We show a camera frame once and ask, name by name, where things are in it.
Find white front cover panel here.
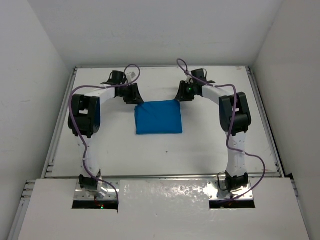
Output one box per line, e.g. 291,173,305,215
19,178,309,240

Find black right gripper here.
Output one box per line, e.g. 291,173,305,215
175,80,197,102

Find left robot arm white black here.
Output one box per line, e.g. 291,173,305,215
68,70,144,193

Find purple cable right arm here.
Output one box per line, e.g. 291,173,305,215
176,58,266,203

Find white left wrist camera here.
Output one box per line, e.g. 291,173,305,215
126,72,137,81

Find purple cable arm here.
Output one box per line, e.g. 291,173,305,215
69,64,141,207
176,58,266,203

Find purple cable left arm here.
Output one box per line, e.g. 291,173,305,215
69,64,141,207

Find blue t shirt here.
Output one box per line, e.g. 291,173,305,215
134,100,183,135

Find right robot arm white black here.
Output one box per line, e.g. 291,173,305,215
175,68,252,193

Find silver metal base rail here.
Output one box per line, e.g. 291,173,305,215
73,174,254,208

